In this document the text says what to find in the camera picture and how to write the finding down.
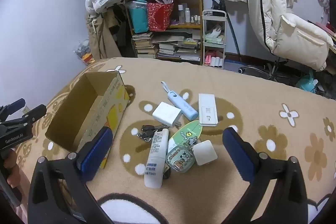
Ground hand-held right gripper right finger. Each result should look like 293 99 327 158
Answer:
222 127 309 224

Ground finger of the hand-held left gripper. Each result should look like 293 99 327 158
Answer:
0 98 26 119
14 105 47 125

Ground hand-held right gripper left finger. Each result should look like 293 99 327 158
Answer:
28 126 114 224

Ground small white square charger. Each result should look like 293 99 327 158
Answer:
193 140 218 166

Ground brown cardboard box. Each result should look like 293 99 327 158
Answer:
45 71 130 169

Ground white remote control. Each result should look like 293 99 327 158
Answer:
198 93 219 127

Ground bunch of keys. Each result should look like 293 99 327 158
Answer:
136 124 170 142

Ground green oval board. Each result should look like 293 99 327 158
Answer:
168 120 203 151

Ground white tube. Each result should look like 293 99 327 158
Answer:
144 128 169 189

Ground cartoon earbuds case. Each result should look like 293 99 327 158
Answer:
165 145 195 172

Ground light blue power bank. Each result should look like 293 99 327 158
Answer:
161 81 198 121

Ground large white charger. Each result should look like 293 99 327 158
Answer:
152 101 181 128

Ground person's left hand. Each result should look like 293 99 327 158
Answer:
1 149 25 184

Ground beige flower patterned blanket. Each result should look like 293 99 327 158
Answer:
16 57 336 224

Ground plastic bag of toys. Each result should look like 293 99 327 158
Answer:
73 39 95 65

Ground beige trench coat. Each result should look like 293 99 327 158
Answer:
88 7 122 60

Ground teal rounded container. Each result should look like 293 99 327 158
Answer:
296 70 319 93

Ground stack of books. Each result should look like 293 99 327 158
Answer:
131 32 158 59

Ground pile of books and papers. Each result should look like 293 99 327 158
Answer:
156 35 201 62

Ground office chair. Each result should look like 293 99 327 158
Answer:
238 14 335 83

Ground teal bag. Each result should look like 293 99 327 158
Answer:
128 1 148 34

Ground white rolling cart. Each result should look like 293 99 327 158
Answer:
202 9 227 68

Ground red gift bag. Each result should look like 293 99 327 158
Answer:
146 0 174 31

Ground pink headphones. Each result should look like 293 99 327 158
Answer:
316 0 332 14

